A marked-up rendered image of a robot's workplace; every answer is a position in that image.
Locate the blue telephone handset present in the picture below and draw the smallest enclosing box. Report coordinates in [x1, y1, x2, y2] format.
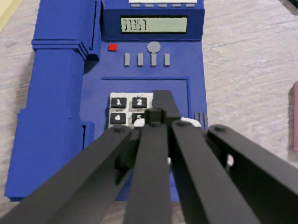
[4, 0, 96, 202]

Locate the blue phone casing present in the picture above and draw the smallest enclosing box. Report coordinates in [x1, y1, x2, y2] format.
[79, 0, 208, 148]

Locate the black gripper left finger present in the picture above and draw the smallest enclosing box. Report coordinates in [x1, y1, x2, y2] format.
[0, 90, 172, 224]

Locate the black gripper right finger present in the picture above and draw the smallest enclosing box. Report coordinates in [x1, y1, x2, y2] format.
[161, 90, 298, 224]

